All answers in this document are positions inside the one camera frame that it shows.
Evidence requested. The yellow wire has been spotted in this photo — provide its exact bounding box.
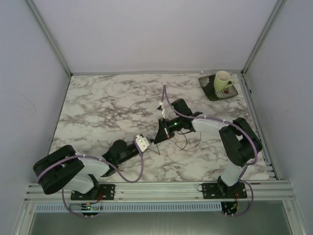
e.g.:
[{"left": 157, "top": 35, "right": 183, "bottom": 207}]
[{"left": 151, "top": 137, "right": 189, "bottom": 157}]

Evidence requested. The aluminium front rail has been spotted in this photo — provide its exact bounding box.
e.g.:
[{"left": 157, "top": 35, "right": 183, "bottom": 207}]
[{"left": 24, "top": 180, "right": 295, "bottom": 203}]

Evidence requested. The left aluminium frame post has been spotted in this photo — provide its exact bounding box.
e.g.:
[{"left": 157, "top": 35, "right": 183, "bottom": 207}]
[{"left": 25, "top": 0, "right": 72, "bottom": 78}]

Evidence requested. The blue slotted cable duct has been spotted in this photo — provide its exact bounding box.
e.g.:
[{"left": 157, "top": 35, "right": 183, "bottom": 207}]
[{"left": 35, "top": 202, "right": 222, "bottom": 213}]

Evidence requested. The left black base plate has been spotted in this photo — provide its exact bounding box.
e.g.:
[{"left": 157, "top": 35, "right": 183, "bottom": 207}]
[{"left": 70, "top": 184, "right": 115, "bottom": 201}]

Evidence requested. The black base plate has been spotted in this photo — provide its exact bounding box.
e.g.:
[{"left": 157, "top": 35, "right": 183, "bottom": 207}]
[
  {"left": 70, "top": 184, "right": 115, "bottom": 201},
  {"left": 201, "top": 182, "right": 247, "bottom": 199}
]

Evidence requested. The right black circuit board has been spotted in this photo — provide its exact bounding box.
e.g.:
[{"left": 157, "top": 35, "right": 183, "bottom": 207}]
[{"left": 221, "top": 201, "right": 239, "bottom": 217}]

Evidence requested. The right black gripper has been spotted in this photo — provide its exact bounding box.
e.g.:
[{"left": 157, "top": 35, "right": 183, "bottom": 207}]
[{"left": 154, "top": 116, "right": 183, "bottom": 144}]

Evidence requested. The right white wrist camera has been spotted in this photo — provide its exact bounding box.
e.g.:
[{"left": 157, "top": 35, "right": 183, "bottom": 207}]
[{"left": 157, "top": 101, "right": 168, "bottom": 119}]

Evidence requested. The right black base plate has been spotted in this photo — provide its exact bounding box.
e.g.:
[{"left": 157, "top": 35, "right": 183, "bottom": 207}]
[{"left": 201, "top": 182, "right": 247, "bottom": 199}]

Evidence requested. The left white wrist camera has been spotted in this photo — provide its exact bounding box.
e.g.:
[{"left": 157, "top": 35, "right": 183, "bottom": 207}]
[{"left": 134, "top": 135, "right": 151, "bottom": 153}]

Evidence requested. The right aluminium frame post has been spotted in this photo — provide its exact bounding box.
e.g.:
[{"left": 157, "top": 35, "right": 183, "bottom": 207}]
[{"left": 241, "top": 0, "right": 288, "bottom": 76}]

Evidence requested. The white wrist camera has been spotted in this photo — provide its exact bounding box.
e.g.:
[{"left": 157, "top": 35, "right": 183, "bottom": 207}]
[
  {"left": 157, "top": 101, "right": 168, "bottom": 119},
  {"left": 134, "top": 135, "right": 151, "bottom": 153}
]

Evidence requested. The black floral square plate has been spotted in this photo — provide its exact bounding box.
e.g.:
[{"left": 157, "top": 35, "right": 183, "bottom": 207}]
[{"left": 198, "top": 74, "right": 240, "bottom": 101}]

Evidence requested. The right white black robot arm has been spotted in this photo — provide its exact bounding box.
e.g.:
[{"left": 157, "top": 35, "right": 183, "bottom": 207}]
[{"left": 154, "top": 98, "right": 263, "bottom": 198}]

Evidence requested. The aluminium frame post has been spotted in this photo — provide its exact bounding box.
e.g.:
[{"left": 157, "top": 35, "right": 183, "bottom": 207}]
[
  {"left": 25, "top": 0, "right": 72, "bottom": 78},
  {"left": 241, "top": 0, "right": 288, "bottom": 76}
]

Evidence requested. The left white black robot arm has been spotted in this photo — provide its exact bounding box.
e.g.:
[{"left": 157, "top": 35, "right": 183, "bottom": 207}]
[{"left": 33, "top": 135, "right": 151, "bottom": 195}]

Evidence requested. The light green mug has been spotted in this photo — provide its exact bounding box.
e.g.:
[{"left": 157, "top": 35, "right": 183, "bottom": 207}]
[{"left": 214, "top": 70, "right": 235, "bottom": 92}]

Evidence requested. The left green circuit board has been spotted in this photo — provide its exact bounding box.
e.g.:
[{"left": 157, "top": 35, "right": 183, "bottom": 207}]
[{"left": 81, "top": 203, "right": 103, "bottom": 212}]

